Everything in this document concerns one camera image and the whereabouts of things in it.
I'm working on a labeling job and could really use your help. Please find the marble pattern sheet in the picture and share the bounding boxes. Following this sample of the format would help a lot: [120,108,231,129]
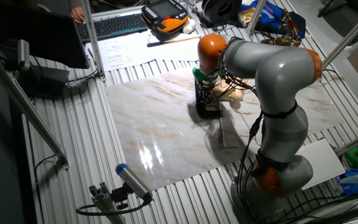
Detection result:
[104,63,344,191]

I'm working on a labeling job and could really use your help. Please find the black monitor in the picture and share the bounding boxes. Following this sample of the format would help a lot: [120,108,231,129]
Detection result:
[0,2,90,70]

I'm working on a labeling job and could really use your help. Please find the long wooden stick black tip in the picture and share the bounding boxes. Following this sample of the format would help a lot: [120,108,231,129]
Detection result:
[147,34,201,48]

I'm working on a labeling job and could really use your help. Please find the silver camera with blue end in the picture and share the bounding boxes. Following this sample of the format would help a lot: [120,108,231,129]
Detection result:
[115,163,154,202]

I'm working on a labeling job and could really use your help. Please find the black filament spool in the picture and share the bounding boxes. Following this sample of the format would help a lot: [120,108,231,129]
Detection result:
[201,0,244,27]

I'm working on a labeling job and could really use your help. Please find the beige rotary phone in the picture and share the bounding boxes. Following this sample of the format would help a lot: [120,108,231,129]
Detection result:
[211,76,246,103]

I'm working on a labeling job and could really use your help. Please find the wrist camera with green mount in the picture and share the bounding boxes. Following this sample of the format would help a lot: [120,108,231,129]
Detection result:
[193,67,213,83]

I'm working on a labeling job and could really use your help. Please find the orange black teach pendant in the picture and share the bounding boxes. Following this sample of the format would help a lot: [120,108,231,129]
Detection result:
[140,0,190,34]

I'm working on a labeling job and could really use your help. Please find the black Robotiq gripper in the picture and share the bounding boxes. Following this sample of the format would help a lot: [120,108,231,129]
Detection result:
[198,82,220,107]

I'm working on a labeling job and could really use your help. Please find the black keyboard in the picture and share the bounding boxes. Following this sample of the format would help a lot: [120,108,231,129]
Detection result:
[76,12,149,43]

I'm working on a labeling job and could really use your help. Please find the blue plastic package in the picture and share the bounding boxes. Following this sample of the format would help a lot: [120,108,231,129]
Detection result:
[336,167,358,196]

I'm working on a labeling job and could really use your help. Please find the black camera cable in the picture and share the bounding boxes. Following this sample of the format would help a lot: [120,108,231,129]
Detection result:
[75,198,150,217]

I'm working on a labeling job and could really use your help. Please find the white round knob object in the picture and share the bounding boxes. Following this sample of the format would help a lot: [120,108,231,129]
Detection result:
[181,17,197,34]

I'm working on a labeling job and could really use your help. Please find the blue cloth bag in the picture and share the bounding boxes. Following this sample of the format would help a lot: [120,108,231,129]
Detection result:
[239,0,306,35]

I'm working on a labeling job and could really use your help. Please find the grey camera mount profile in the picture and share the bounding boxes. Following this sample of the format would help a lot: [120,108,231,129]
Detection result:
[88,182,127,224]

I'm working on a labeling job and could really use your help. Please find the black box device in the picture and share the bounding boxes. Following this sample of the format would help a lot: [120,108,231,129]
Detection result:
[16,63,71,100]

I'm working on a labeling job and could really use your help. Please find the person's bare hand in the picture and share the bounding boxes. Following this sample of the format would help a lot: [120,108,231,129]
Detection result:
[71,6,86,25]

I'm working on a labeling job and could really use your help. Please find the white flat board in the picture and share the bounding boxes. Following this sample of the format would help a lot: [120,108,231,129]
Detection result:
[295,138,346,190]

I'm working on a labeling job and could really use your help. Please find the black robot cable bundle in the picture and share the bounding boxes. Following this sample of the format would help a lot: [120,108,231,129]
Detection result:
[199,36,269,223]

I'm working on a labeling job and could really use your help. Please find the gold foil packet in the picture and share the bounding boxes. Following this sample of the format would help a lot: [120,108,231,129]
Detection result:
[237,6,257,28]

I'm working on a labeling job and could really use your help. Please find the silver cylinder device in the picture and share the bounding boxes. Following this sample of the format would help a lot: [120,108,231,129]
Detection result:
[16,39,31,72]

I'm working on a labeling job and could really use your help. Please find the printed paper sheet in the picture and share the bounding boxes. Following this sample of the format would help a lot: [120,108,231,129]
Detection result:
[85,37,155,72]
[147,29,202,62]

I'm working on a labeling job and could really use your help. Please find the black C-clamp with steel screw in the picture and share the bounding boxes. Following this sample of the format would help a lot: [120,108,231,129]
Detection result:
[194,79,239,149]

